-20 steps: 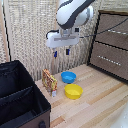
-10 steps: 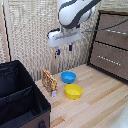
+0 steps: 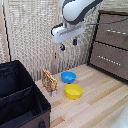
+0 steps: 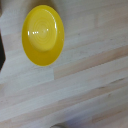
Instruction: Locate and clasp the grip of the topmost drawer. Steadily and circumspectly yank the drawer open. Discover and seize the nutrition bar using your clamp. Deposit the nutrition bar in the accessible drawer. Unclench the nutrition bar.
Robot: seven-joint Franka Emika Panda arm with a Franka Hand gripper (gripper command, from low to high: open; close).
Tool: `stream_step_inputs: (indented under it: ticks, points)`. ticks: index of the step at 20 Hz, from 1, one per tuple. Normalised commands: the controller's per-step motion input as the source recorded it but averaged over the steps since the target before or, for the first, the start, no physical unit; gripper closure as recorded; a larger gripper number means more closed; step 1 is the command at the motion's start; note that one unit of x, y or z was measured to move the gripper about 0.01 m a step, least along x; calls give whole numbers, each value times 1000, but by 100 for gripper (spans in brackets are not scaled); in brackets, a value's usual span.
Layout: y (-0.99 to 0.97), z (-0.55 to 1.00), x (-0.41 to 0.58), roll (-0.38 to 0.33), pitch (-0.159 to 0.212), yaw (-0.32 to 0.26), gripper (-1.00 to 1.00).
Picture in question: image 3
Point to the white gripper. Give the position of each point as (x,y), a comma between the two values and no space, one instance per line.
(68,32)

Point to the orange yellow snack packet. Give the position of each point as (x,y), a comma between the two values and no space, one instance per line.
(49,81)

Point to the dark wooden drawer cabinet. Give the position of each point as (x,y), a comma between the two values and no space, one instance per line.
(113,12)

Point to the blue bowl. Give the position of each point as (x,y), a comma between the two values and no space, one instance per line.
(68,77)

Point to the yellow bowl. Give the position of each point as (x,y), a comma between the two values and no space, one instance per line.
(73,91)

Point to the black fabric storage box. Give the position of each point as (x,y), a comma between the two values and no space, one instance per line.
(20,96)

